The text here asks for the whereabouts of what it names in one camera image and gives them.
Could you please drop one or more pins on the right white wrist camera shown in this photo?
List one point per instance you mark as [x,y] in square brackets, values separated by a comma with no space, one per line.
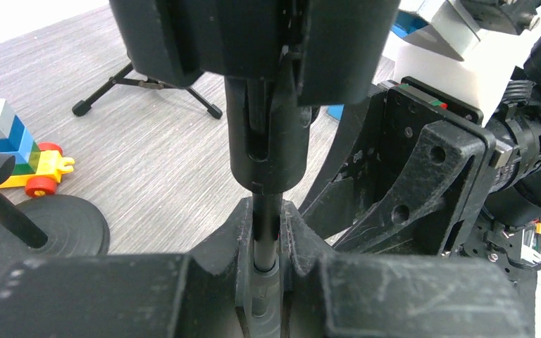
[466,49]

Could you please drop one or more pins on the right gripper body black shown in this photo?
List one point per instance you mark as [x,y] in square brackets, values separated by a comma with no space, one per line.
[407,173]

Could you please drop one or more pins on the black microphone stand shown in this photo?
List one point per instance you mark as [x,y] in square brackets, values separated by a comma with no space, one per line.
[268,140]
[55,225]

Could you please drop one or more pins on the black handheld microphone front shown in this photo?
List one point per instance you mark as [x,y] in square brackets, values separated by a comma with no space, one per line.
[336,45]

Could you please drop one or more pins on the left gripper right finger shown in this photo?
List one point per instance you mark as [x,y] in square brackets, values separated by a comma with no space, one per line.
[335,294]

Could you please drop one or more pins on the black front microphone stand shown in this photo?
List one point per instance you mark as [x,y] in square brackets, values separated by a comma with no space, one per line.
[268,140]

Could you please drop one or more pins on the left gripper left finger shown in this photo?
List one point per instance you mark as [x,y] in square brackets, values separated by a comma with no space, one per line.
[149,295]

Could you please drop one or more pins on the colourful toy brick car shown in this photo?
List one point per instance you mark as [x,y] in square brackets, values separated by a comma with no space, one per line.
[39,167]

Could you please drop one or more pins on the black rear microphone stand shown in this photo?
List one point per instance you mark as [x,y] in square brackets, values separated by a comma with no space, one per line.
[55,225]

